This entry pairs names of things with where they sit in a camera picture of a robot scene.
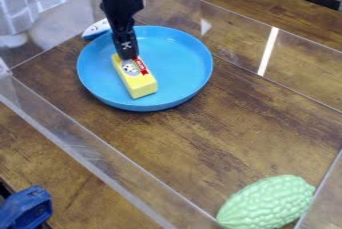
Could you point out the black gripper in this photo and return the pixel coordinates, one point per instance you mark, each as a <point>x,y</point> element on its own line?
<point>119,12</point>

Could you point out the blue round tray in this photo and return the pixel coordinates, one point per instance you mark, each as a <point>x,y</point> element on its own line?
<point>177,57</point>

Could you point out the yellow butter box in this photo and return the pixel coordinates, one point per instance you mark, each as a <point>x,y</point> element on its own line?
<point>135,75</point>

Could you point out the white and blue toy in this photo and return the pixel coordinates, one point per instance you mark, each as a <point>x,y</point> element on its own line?
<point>96,30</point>

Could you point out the green bitter gourd toy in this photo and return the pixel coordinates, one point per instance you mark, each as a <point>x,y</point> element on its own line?
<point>267,204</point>

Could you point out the clear acrylic enclosure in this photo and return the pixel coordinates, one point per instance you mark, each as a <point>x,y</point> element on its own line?
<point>130,170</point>

